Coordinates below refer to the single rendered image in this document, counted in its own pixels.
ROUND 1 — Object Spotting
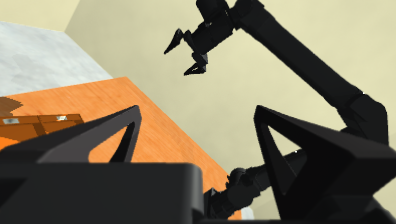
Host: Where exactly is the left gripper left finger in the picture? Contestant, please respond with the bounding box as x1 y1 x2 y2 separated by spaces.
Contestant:
0 105 142 163

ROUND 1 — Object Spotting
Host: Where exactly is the orange two-compartment bin tray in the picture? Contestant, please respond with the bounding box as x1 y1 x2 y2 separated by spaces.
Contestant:
0 114 84 150

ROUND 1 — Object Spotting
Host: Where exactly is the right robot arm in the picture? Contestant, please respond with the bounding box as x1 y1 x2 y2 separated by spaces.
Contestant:
192 0 389 219

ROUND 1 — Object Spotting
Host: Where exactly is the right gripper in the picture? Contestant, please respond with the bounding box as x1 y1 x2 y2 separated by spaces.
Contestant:
164 27 218 76

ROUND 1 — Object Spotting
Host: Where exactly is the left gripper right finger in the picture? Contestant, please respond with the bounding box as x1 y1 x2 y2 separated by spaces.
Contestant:
253 105 396 220

